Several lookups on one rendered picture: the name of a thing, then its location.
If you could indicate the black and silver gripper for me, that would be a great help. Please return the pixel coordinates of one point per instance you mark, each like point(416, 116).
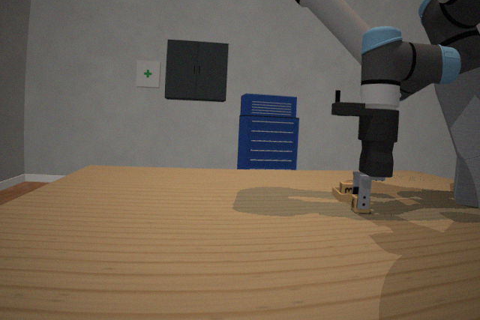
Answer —
point(377, 130)

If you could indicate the beige cube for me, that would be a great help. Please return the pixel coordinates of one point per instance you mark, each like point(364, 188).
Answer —
point(345, 187)
point(353, 205)

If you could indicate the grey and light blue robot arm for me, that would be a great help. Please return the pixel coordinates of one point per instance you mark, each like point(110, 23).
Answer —
point(386, 59)

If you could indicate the tan wooden tray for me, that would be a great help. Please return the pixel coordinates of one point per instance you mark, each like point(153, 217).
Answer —
point(340, 197)

